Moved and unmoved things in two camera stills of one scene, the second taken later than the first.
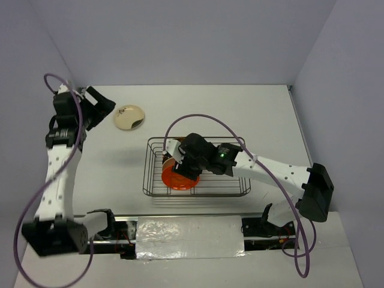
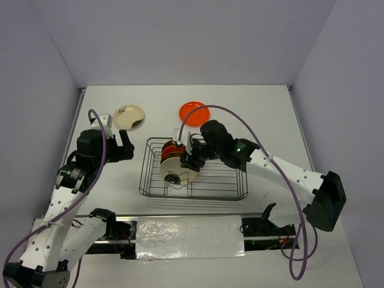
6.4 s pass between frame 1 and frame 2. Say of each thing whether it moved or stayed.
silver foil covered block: stayed
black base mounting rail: stayed
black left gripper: moved
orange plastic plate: moved
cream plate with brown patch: stayed
